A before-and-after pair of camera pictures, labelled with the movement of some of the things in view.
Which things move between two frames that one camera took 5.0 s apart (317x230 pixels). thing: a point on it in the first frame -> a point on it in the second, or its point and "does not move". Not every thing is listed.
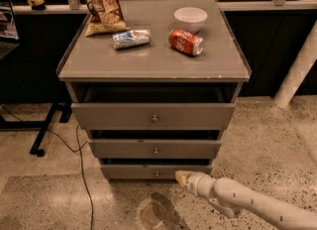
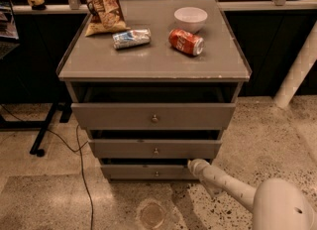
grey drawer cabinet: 156,98 does not move
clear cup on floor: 153,215 does not move
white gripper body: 192,180 -> 209,173
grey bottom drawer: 149,172 does not move
